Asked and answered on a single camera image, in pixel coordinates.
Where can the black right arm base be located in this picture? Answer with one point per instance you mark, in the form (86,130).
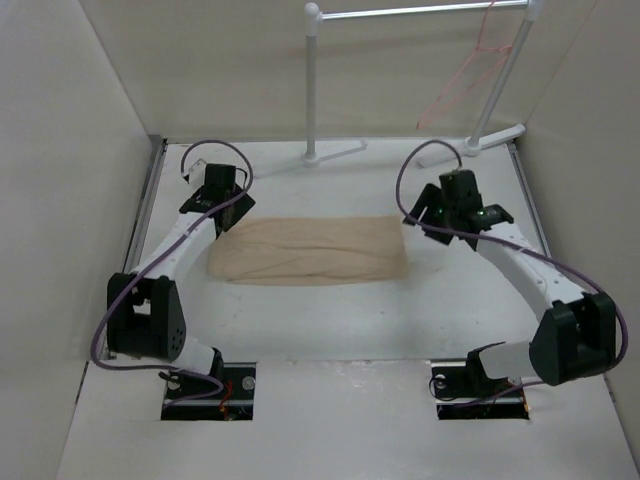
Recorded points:
(463,391)

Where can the white clothes rack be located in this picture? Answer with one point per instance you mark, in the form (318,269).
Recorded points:
(472,146)

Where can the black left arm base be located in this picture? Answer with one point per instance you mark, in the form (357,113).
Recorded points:
(229,398)

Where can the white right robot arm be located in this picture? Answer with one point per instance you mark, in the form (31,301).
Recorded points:
(576,332)

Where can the beige trousers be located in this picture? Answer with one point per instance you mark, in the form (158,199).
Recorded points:
(300,252)

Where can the pink wire hanger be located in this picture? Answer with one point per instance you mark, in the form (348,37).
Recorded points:
(455,90)

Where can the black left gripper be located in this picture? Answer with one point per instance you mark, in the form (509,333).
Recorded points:
(243,207)

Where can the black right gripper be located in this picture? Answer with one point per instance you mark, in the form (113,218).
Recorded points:
(431,197)

